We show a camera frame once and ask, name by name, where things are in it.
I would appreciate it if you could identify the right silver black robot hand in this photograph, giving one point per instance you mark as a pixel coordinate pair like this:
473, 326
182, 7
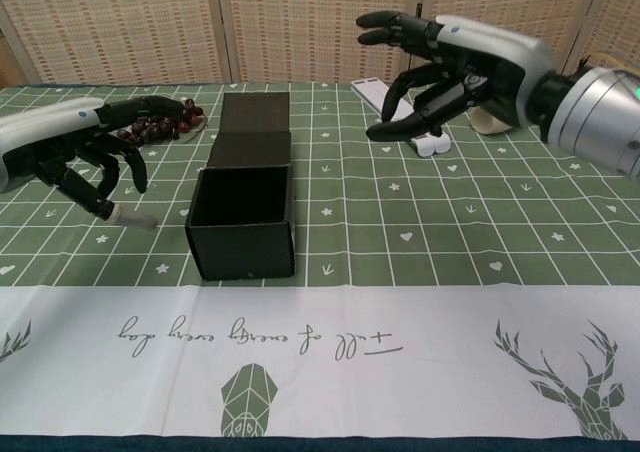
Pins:
495, 62

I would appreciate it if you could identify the mayonnaise squeeze bottle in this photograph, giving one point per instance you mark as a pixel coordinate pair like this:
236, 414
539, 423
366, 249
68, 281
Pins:
487, 124

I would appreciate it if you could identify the dark red grape bunch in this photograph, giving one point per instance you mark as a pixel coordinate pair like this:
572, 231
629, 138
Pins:
160, 127

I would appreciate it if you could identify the white folding stand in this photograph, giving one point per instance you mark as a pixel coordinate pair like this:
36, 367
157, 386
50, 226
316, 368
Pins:
370, 92

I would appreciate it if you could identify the black foldable cardboard box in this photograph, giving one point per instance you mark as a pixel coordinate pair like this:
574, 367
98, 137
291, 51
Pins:
240, 257

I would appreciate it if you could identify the green checked deer tablecloth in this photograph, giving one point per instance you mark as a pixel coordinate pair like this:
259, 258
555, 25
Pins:
400, 347

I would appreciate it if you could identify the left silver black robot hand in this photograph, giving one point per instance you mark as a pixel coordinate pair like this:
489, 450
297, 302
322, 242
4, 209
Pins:
40, 132

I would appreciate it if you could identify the bamboo folding screen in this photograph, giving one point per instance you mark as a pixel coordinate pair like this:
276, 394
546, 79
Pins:
300, 22

